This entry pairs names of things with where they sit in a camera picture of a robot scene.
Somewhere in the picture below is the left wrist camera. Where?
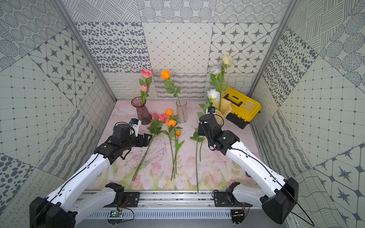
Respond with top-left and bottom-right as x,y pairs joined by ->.
129,118 -> 141,137

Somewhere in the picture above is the white perforated cable tray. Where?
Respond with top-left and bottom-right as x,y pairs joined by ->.
87,209 -> 231,219

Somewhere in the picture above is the cream white rose stem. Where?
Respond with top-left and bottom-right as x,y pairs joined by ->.
216,55 -> 232,100

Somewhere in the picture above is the purple ribbed glass vase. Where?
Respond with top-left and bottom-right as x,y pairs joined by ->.
131,97 -> 152,125

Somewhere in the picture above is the orange rose large stem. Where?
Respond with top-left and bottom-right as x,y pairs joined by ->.
160,70 -> 182,106

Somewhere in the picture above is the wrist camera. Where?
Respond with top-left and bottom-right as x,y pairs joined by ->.
206,106 -> 216,114
129,118 -> 141,137

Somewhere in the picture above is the yellow black toolbox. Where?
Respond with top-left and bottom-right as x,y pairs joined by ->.
223,87 -> 262,129

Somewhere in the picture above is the orange rose far stem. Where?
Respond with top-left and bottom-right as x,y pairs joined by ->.
165,109 -> 179,121

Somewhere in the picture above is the pink rose stem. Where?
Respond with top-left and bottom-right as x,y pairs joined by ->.
132,115 -> 164,181
139,69 -> 153,93

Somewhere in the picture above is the orange rose middle stem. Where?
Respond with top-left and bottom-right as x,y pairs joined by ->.
163,119 -> 181,180

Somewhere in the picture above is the pink tulip flower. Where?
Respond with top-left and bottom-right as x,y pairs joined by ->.
140,84 -> 148,105

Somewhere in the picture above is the aluminium rail base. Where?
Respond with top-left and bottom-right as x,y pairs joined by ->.
125,186 -> 265,209

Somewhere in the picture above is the clear textured glass vase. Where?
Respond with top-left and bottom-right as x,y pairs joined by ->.
176,99 -> 188,124

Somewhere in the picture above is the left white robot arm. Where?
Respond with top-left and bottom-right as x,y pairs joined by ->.
29,118 -> 152,228

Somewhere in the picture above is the blue white rose stem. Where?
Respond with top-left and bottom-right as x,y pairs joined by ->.
207,63 -> 228,111

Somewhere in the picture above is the orange tulip flower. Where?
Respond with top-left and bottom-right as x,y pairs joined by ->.
171,127 -> 184,179

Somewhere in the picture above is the cream fluted vase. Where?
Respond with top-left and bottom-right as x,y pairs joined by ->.
213,98 -> 233,125

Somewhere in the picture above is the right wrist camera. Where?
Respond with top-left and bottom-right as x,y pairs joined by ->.
206,106 -> 216,114

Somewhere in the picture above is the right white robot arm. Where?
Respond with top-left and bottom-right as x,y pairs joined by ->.
198,114 -> 299,224

